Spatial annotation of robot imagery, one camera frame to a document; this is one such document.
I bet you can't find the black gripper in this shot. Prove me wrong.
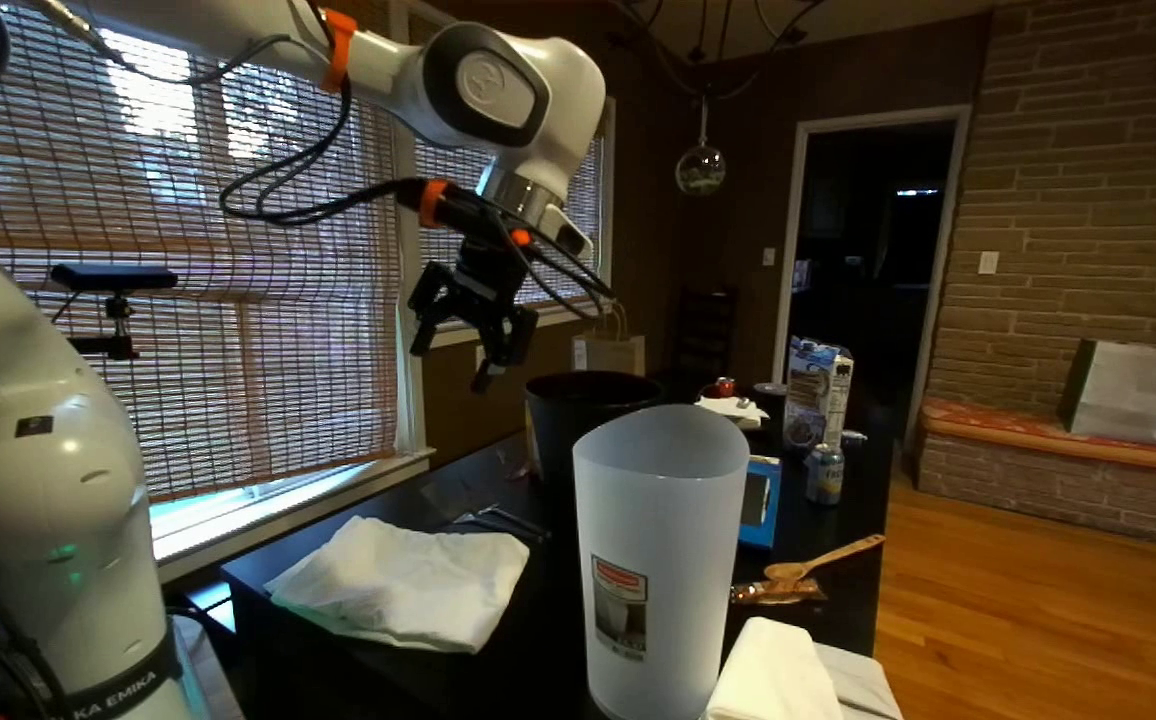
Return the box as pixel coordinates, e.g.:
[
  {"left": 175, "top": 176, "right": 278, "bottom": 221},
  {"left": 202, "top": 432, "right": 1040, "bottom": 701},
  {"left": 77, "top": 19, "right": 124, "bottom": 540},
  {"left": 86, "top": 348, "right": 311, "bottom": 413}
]
[{"left": 407, "top": 224, "right": 540, "bottom": 395}]

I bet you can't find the white cloth towel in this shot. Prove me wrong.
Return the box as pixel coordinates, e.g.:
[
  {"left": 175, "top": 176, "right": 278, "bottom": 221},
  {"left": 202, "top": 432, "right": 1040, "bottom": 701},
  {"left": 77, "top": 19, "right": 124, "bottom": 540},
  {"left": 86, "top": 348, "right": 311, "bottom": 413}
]
[{"left": 265, "top": 512, "right": 531, "bottom": 654}]

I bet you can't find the translucent white plastic jug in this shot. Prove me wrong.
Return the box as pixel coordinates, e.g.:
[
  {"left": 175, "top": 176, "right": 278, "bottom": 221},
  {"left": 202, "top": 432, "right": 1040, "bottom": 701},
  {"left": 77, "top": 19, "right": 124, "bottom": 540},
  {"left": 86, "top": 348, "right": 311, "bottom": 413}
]
[{"left": 570, "top": 400, "right": 751, "bottom": 720}]

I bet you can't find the large bamboo window blind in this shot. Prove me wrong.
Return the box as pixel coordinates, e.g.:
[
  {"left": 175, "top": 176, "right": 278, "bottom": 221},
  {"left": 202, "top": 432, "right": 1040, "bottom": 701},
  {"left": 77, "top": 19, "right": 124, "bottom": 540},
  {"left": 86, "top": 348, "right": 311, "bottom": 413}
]
[{"left": 0, "top": 0, "right": 407, "bottom": 507}]

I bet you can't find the black shelf unit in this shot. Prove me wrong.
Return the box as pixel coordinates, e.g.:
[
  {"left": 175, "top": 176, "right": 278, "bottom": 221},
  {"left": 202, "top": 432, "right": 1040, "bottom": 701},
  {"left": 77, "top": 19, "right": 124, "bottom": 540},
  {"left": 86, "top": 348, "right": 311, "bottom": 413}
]
[{"left": 671, "top": 283, "right": 740, "bottom": 395}]

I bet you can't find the glass globe pendant lamp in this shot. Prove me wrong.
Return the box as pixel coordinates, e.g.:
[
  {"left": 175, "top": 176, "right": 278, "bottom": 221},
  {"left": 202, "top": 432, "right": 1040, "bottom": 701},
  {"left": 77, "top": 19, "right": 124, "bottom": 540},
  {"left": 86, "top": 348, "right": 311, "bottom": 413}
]
[{"left": 671, "top": 96, "right": 733, "bottom": 201}]

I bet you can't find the white paper stack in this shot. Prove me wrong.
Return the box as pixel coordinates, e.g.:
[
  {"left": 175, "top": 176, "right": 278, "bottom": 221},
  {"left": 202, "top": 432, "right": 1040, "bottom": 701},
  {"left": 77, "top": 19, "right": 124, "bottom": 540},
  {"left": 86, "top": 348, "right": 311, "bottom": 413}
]
[{"left": 694, "top": 390, "right": 774, "bottom": 432}]

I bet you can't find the blue box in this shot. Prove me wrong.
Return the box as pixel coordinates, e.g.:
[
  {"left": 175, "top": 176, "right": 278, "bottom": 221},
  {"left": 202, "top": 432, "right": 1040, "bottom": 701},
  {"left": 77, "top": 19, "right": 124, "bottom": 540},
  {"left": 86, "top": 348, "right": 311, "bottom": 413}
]
[{"left": 735, "top": 451, "right": 790, "bottom": 550}]

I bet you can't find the blue white product package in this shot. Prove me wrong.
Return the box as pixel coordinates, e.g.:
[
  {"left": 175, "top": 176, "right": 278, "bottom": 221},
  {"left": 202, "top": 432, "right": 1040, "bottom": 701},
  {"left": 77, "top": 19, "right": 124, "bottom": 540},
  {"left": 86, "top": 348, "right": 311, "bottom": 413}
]
[{"left": 779, "top": 336, "right": 857, "bottom": 457}]

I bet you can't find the black wooden table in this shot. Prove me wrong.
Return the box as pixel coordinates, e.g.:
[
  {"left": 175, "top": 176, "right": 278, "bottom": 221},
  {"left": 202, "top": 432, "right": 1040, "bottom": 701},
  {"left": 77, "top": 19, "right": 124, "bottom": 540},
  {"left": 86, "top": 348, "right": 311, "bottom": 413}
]
[{"left": 221, "top": 424, "right": 892, "bottom": 720}]

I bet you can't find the small white bottle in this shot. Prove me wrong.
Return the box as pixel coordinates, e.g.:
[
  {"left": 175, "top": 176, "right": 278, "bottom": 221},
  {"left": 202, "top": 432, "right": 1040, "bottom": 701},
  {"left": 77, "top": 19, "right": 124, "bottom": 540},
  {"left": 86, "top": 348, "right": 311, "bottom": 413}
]
[{"left": 803, "top": 438, "right": 849, "bottom": 507}]

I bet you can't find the wooden spoon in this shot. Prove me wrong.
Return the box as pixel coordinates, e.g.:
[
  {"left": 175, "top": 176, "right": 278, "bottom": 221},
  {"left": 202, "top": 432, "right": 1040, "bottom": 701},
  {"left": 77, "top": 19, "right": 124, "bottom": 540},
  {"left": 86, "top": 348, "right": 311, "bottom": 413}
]
[{"left": 728, "top": 530, "right": 890, "bottom": 613}]

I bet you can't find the white folded cloth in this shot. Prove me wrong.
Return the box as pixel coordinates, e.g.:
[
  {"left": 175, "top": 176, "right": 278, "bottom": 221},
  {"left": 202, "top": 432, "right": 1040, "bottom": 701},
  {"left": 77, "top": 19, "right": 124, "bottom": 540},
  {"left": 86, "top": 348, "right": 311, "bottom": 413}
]
[{"left": 704, "top": 613, "right": 849, "bottom": 720}]

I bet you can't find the grey white flat board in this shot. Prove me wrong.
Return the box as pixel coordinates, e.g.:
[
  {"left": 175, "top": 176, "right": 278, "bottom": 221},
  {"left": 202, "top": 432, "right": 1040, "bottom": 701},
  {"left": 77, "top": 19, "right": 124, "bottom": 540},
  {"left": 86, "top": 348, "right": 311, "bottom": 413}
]
[{"left": 815, "top": 641, "right": 907, "bottom": 720}]

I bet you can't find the brick bench with wooden seat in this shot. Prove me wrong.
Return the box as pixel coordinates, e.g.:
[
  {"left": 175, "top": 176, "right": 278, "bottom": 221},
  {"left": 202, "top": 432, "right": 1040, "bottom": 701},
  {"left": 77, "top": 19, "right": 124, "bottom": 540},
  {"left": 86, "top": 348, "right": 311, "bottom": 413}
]
[{"left": 912, "top": 395, "right": 1156, "bottom": 555}]

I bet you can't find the white flat box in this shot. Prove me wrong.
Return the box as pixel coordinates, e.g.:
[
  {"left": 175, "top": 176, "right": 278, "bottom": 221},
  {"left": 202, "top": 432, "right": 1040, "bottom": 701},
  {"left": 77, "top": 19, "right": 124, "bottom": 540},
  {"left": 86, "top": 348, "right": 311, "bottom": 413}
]
[{"left": 1069, "top": 336, "right": 1156, "bottom": 451}]

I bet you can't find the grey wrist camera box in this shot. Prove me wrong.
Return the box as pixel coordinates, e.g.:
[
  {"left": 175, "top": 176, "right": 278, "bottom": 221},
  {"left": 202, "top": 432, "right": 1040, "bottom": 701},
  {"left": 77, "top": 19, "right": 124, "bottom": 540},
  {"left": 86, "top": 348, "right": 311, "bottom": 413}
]
[{"left": 540, "top": 211, "right": 601, "bottom": 264}]

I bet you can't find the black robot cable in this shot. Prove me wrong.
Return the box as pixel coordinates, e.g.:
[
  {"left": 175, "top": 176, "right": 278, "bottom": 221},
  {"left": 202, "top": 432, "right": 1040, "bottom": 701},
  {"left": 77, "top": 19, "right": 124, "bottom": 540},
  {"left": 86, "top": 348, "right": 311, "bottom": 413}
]
[{"left": 215, "top": 72, "right": 440, "bottom": 227}]

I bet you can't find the white door frame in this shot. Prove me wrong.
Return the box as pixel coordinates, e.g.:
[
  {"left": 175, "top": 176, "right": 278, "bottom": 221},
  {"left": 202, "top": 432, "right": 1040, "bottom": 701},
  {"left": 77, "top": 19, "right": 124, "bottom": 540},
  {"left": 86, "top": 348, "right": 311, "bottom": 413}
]
[{"left": 774, "top": 100, "right": 976, "bottom": 444}]

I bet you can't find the black camera on stand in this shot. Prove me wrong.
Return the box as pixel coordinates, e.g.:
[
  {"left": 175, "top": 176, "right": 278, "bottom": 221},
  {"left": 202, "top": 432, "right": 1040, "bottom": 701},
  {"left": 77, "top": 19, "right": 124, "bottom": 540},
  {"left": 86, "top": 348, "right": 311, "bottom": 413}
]
[{"left": 47, "top": 260, "right": 184, "bottom": 362}]

